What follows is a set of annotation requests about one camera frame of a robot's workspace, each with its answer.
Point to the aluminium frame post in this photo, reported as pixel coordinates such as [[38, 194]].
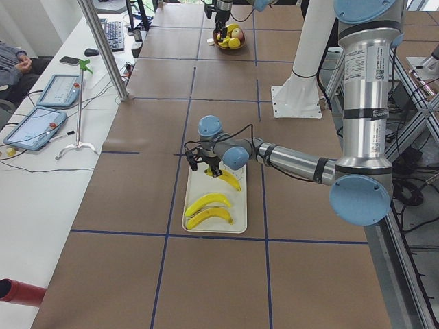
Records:
[[99, 36]]

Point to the yellow starfruit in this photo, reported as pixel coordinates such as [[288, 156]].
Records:
[[224, 43]]

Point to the black computer mouse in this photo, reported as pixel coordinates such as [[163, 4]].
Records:
[[91, 52]]

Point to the yellow banana long curved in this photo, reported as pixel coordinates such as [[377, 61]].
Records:
[[230, 179]]

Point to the white bear tray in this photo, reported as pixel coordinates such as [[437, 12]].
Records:
[[199, 184]]

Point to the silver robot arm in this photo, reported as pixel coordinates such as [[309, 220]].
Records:
[[360, 180], [258, 5]]

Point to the blue teach pendant near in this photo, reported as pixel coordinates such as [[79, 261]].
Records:
[[36, 129]]

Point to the yellow banana moved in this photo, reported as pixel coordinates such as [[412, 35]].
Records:
[[205, 200], [202, 216]]

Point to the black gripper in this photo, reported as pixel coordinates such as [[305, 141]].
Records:
[[221, 17], [210, 160]]

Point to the blue teach pendant far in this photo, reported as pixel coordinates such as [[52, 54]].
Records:
[[60, 92]]

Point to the pink apple near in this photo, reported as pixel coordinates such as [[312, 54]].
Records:
[[237, 33]]

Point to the seated person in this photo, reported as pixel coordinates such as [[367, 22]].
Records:
[[19, 72]]

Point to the red cylinder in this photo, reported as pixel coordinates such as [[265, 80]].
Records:
[[21, 293]]

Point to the yellow lemon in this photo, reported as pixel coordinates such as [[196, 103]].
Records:
[[234, 43]]

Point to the black smartphone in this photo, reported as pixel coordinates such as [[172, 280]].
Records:
[[69, 60]]

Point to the brown wicker basket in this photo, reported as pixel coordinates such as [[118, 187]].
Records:
[[217, 37]]

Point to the blue teach pendant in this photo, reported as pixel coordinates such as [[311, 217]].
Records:
[[36, 129], [60, 92]]

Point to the black keyboard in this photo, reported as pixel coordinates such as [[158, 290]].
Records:
[[115, 35]]

